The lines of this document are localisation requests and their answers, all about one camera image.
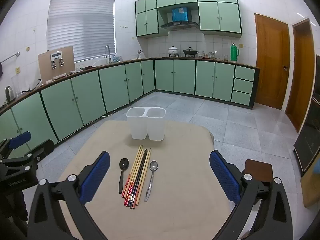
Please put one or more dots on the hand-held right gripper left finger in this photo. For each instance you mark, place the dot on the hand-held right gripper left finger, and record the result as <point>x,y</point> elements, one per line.
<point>96,177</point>

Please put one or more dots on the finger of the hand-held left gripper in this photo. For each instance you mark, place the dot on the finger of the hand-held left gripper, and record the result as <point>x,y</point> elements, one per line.
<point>19,140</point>
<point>42,148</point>

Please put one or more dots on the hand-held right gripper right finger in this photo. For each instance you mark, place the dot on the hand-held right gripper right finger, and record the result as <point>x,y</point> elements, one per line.
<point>223,177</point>

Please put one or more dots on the black spoon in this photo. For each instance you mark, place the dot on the black spoon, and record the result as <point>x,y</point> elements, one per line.
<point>123,164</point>

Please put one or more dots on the bundle of chopsticks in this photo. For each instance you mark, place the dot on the bundle of chopsticks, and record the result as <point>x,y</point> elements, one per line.
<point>137,175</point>

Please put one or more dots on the metal spoon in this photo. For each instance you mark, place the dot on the metal spoon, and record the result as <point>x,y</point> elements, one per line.
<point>153,166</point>

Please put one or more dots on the white plastic utensil holder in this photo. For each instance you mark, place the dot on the white plastic utensil holder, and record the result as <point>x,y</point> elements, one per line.
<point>140,127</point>

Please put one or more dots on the brown wooden stool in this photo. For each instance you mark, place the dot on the brown wooden stool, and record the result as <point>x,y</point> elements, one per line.
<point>258,170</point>

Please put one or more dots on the electric kettle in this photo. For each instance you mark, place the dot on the electric kettle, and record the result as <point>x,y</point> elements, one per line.
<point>9,93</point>

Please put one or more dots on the clear plastic pitcher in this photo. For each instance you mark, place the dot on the clear plastic pitcher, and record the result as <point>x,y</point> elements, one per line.
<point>16,86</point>

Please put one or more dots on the dark cloth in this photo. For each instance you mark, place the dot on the dark cloth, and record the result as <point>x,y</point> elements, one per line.
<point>1,70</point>

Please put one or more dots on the metal towel bar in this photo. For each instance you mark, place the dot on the metal towel bar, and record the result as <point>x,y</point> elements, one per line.
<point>10,57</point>

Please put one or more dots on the yellow wooden furniture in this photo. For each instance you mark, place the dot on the yellow wooden furniture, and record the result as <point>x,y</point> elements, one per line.
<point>312,185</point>

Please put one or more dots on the cardboard box with device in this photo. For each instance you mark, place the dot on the cardboard box with device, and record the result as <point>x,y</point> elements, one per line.
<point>67,62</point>

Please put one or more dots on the black cabinet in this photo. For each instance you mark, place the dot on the black cabinet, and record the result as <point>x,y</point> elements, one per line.
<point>310,135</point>

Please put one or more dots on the metal faucet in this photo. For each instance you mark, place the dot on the metal faucet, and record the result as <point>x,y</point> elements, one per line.
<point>107,52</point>

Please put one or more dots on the green thermos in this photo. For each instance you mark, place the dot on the green thermos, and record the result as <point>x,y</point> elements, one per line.
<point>234,53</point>

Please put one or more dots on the white window blind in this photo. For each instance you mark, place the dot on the white window blind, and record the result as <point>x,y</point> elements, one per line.
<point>80,30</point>

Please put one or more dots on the black wok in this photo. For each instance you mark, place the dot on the black wok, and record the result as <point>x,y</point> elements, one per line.
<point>190,52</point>

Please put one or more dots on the small silver kettle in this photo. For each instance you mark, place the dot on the small silver kettle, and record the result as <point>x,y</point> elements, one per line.
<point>140,54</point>

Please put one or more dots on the white pot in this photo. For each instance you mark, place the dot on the white pot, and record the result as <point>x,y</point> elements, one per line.
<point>173,51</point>

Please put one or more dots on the range hood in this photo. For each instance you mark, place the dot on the range hood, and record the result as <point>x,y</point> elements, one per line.
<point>180,17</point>

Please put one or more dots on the wall outlet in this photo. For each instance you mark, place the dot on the wall outlet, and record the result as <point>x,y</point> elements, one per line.
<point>18,70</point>

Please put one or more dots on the white bracket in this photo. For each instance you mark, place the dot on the white bracket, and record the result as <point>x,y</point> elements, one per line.
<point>57,57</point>

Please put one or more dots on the green wall cabinets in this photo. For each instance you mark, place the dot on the green wall cabinets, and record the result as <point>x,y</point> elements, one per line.
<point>220,15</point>

